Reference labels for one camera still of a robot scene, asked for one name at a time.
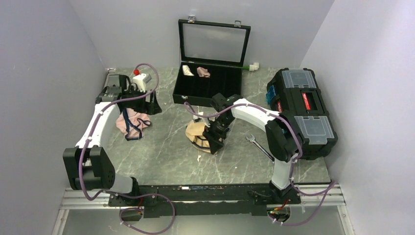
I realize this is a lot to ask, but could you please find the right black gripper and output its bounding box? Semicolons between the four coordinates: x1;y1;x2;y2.
203;115;234;154

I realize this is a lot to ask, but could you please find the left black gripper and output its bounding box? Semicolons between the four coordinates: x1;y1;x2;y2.
123;86;162;115

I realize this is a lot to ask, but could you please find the beige underwear navy trim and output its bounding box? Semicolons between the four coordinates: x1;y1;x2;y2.
185;120;211;153

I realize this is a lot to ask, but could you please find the pink underwear navy trim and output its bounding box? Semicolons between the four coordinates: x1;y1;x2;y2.
115;108;152;141

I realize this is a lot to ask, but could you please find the black compartment storage box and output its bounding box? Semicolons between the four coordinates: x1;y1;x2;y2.
172;19;251;107

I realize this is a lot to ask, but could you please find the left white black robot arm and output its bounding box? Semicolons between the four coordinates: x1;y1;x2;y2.
63;70;162;206

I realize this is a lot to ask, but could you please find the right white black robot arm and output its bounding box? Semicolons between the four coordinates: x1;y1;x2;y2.
203;93;303;203

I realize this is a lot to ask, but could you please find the rolled white underwear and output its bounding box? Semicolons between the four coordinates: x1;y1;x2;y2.
182;65;194;76

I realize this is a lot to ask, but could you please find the rolled pink underwear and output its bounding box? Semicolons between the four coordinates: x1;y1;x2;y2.
197;67;210;78

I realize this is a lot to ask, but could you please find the steel combination wrench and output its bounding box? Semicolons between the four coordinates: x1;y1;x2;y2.
246;134;275;164

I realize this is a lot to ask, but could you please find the green white pipe fitting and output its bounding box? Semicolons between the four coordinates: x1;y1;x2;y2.
242;62;259;71

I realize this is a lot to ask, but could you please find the black plastic toolbox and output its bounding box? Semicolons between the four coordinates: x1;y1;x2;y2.
266;68;338;160

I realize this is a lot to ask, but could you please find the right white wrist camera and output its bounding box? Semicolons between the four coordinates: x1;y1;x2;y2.
192;112;204;123

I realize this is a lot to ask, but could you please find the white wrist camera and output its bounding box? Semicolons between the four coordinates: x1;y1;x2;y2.
192;112;204;123
131;69;152;92

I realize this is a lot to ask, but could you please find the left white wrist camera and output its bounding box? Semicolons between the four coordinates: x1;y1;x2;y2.
131;69;152;92

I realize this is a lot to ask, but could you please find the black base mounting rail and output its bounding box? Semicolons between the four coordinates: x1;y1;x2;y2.
108;183;301;218

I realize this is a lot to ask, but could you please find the aluminium frame rail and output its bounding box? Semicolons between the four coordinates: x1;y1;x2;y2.
51;68;115;235

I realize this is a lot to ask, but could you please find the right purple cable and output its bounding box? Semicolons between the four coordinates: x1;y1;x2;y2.
184;101;338;227

